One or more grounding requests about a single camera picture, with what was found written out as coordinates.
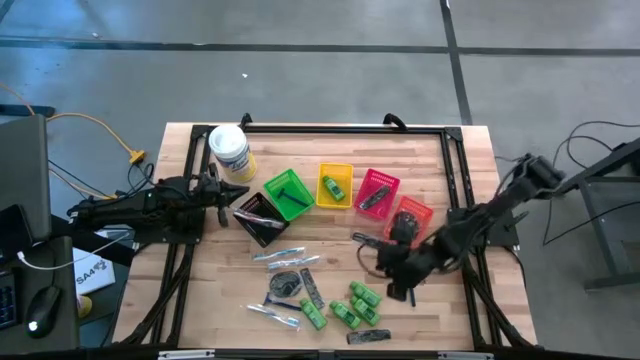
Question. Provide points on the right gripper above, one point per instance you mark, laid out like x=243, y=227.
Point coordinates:
x=400, y=265

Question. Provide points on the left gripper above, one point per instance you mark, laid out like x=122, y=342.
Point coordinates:
x=207, y=192

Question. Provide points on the bagged black comb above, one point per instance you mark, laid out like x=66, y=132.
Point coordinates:
x=311, y=288
x=365, y=240
x=369, y=336
x=375, y=197

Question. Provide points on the green travel bottle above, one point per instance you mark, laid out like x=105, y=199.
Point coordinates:
x=313, y=315
x=366, y=294
x=345, y=315
x=365, y=311
x=333, y=188

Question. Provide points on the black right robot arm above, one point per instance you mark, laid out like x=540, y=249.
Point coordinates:
x=500, y=205

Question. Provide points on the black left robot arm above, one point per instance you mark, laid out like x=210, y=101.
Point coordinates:
x=125, y=210

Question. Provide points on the black plastic basket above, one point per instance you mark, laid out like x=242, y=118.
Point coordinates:
x=250, y=205

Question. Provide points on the Lysol wipes canister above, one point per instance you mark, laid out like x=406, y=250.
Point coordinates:
x=230, y=150

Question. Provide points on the green plastic basket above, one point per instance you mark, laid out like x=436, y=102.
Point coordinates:
x=280, y=181

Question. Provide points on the orange plastic basket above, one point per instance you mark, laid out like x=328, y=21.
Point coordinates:
x=422, y=210

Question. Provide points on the pinkish red plastic basket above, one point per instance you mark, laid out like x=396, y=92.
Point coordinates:
x=380, y=176

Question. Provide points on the packaged toothbrushes centre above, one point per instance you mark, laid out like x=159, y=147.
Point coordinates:
x=293, y=262

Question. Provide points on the yellow plastic basket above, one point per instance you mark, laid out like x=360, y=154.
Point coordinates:
x=345, y=172

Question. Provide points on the white paper box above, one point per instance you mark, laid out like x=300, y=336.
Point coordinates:
x=92, y=275

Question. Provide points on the small yellow object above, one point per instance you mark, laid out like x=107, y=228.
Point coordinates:
x=84, y=306

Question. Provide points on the grey laptop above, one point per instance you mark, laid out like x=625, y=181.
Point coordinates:
x=22, y=175

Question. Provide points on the black floor bar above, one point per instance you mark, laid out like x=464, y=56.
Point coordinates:
x=25, y=110

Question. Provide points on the black side table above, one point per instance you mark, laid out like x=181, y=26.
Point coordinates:
x=600, y=170

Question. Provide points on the black tablet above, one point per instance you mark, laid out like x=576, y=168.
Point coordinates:
x=12, y=232

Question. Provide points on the black computer mouse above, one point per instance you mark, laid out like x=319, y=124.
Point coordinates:
x=42, y=312

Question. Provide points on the black keyboard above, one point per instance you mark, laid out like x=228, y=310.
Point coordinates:
x=7, y=305

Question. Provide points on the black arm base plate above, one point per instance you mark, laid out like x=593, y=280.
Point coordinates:
x=505, y=239
x=150, y=235

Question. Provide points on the grey metal bracket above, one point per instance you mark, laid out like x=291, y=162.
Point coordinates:
x=465, y=355
x=185, y=354

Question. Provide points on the black aluminium table frame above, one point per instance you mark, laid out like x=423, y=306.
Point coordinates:
x=350, y=129

